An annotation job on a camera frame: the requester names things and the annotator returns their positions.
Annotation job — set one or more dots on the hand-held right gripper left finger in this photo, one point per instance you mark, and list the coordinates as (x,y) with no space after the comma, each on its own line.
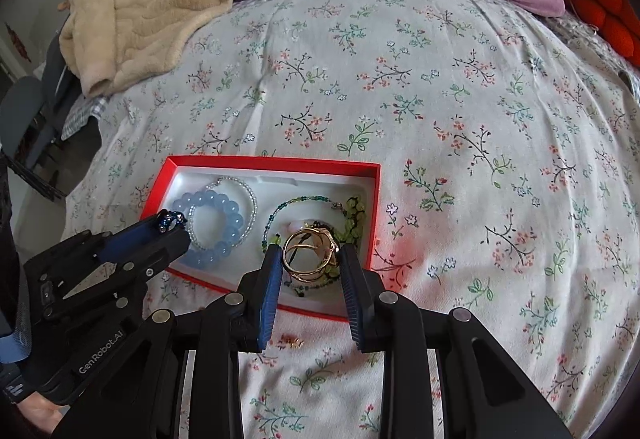
(267,299)

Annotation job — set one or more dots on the small rose gold earring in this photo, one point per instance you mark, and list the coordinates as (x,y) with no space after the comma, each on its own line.
(292,341)

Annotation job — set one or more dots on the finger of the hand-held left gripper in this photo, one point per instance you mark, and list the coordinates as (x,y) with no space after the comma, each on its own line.
(135,239)
(160,251)

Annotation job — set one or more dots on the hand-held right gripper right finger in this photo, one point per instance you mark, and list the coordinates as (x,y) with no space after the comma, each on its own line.
(352,299)

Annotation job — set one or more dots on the red cardboard box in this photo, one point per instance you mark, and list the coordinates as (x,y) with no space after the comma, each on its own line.
(374,214)

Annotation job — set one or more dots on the person's left hand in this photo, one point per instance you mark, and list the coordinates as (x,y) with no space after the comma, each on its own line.
(42,416)

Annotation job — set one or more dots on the gingham checked cloth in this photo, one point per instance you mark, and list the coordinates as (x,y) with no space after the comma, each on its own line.
(82,116)

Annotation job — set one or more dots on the grey chair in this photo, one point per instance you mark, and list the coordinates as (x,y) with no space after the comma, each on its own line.
(25,119)

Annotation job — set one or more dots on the beige fleece blanket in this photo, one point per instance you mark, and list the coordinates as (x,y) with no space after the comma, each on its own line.
(150,9)

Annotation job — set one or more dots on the orange plush toy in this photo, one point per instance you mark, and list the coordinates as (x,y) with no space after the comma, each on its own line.
(605,14)

